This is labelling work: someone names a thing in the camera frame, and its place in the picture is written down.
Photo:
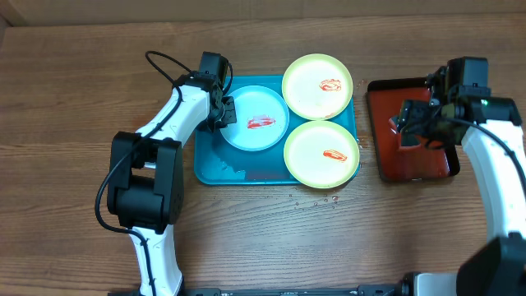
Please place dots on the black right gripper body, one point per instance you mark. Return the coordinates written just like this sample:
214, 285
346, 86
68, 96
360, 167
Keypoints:
426, 121

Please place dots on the teal plastic tray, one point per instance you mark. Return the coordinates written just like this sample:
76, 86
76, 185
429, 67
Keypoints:
216, 162

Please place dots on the orange green sponge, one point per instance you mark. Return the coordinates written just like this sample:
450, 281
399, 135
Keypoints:
405, 143

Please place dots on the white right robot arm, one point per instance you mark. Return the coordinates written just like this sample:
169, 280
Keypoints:
490, 133

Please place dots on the light blue plate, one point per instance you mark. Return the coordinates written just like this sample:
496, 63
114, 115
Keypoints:
262, 119

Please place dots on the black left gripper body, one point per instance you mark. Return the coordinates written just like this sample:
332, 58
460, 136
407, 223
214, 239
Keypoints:
222, 118

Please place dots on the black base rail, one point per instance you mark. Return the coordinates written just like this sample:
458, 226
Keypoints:
400, 289

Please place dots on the yellow plate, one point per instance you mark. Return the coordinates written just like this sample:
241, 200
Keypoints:
321, 154
317, 86

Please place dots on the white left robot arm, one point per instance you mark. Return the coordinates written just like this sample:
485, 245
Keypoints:
144, 184

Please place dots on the red black tray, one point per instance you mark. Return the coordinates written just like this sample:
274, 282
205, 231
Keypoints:
397, 164

